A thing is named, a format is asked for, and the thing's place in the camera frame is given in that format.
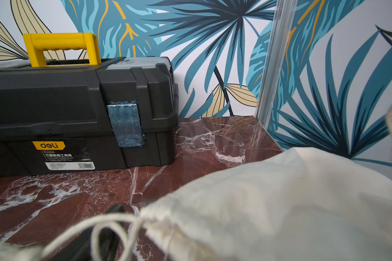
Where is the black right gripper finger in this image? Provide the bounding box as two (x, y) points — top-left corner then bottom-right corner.
(50, 204), (126, 261)

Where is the cream cloth drawstring bag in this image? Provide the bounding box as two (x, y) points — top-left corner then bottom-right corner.
(0, 97), (392, 261)

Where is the black plastic toolbox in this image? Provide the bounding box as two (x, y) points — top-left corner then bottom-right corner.
(0, 57), (178, 178)

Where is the yellow toolbox handle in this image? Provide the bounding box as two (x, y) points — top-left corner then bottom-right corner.
(23, 33), (101, 67)

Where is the aluminium corner post right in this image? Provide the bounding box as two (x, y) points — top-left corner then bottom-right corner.
(255, 0), (297, 129)

